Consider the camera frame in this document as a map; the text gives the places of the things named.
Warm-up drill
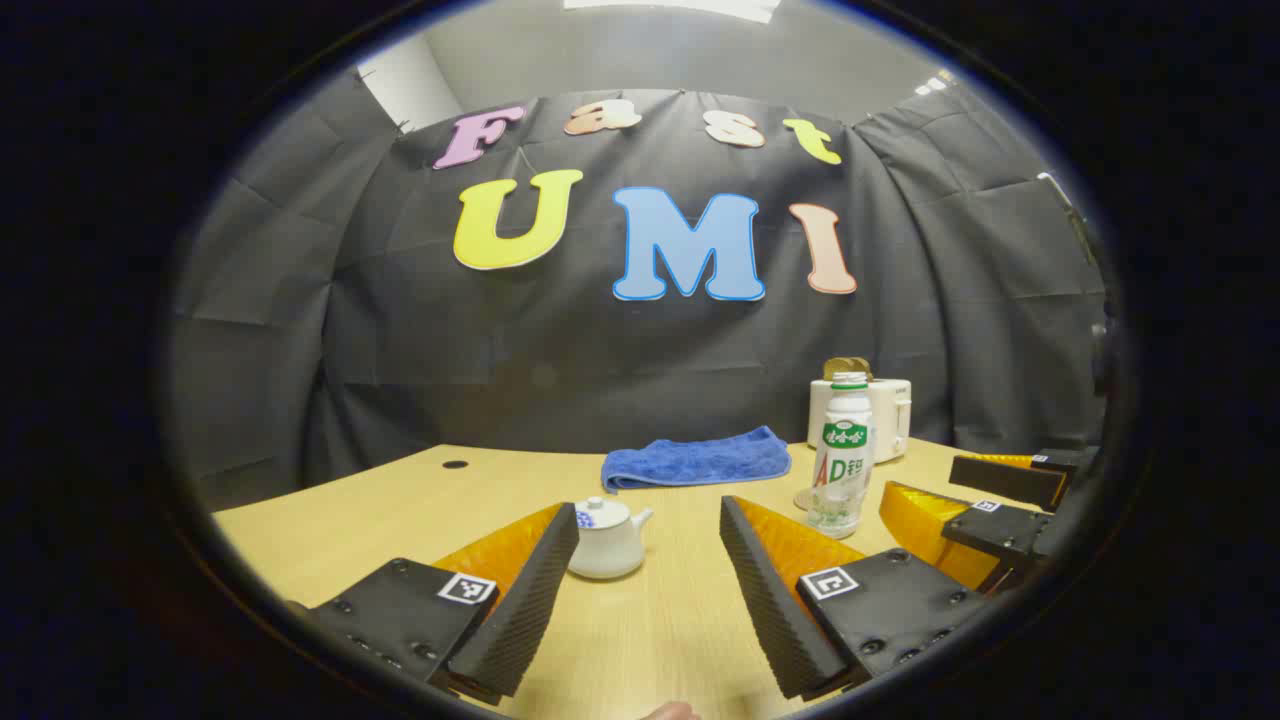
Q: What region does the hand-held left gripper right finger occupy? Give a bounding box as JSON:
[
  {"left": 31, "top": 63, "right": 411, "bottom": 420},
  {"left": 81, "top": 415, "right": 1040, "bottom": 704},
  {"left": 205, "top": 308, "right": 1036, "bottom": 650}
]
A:
[{"left": 719, "top": 495, "right": 993, "bottom": 701}]

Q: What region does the blue towel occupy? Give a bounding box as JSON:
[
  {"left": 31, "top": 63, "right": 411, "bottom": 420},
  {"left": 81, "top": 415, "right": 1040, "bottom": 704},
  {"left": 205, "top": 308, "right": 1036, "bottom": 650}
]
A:
[{"left": 601, "top": 426, "right": 793, "bottom": 494}]

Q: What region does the white water bottle green label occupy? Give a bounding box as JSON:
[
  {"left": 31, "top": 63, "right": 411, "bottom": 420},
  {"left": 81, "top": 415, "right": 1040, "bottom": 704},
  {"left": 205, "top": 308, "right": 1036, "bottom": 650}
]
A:
[{"left": 806, "top": 372, "right": 875, "bottom": 541}]

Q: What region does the white ceramic teacup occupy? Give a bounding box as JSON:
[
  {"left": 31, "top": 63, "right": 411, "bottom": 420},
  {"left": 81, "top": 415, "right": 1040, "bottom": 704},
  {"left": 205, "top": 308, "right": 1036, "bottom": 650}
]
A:
[{"left": 566, "top": 497, "right": 654, "bottom": 581}]

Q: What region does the ceiling light panel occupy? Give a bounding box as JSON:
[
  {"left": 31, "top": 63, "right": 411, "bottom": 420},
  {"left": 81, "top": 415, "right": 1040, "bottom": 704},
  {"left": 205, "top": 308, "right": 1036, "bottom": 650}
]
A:
[{"left": 563, "top": 0, "right": 783, "bottom": 25}]

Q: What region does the black backdrop cloth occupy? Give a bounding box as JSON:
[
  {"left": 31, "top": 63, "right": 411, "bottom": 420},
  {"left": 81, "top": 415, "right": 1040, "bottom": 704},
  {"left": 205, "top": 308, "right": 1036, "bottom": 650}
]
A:
[{"left": 165, "top": 70, "right": 1111, "bottom": 511}]

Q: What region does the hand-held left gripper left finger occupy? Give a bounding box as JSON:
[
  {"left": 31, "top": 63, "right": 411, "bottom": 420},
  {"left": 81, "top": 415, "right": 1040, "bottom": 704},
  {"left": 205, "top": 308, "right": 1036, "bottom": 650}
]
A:
[{"left": 285, "top": 502, "right": 581, "bottom": 706}]

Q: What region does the white teacup lid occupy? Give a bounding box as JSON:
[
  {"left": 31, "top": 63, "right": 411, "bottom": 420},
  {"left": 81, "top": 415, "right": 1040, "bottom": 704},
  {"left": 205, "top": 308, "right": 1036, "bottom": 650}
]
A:
[{"left": 574, "top": 497, "right": 633, "bottom": 531}]

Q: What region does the white toaster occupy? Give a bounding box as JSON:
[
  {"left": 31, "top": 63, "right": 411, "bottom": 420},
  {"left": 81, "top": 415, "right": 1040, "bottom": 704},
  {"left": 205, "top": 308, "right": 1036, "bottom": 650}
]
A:
[{"left": 807, "top": 378, "right": 913, "bottom": 464}]

